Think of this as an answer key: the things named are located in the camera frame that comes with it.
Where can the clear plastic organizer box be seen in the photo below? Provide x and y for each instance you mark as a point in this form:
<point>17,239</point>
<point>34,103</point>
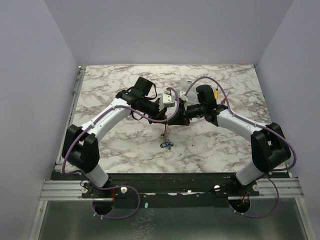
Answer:
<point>192,94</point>

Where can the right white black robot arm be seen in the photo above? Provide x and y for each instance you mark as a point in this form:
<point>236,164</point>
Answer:
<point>268,149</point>

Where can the blue key tag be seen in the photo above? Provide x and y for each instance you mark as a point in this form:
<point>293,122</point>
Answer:
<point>167,145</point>

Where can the aluminium rail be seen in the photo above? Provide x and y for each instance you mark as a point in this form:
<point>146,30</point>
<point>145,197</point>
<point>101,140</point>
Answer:
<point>63,190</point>
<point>70,118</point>

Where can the aluminium left side rail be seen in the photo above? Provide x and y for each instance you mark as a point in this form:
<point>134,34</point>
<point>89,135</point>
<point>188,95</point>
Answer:
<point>70,118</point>

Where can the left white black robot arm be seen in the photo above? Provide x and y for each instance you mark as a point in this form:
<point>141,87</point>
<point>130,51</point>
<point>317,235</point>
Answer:
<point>81,143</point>

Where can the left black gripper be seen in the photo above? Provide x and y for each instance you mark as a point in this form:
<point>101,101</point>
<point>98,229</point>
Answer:
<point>159,115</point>

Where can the yellow handled screwdriver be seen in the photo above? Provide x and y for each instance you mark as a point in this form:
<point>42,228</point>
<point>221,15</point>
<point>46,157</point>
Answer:
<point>216,94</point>

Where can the aluminium front rail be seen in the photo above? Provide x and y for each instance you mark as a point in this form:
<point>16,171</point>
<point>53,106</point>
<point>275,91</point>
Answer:
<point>63,190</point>

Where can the black key tag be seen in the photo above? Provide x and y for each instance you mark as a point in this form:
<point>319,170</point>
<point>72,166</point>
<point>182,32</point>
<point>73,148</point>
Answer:
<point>171,143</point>

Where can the metal key organizer red handle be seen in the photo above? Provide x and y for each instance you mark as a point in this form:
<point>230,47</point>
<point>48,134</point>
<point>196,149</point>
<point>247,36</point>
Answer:
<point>166,133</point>

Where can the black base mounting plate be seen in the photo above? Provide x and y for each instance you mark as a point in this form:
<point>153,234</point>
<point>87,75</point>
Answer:
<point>164,190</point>

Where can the blue red handled screwdriver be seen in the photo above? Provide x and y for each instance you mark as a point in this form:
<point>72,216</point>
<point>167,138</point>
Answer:
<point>224,100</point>

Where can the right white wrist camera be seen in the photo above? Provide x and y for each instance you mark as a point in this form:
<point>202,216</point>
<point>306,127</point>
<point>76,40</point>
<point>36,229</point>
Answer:
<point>183,96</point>

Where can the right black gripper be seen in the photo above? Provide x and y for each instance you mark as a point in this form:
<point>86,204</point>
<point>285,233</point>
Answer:
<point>186,114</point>

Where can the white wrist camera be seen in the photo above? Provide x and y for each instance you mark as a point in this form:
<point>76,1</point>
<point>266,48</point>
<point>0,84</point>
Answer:
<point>183,96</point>
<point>166,101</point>

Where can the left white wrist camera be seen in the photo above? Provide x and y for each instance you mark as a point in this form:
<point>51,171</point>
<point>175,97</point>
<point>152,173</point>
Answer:
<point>166,101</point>

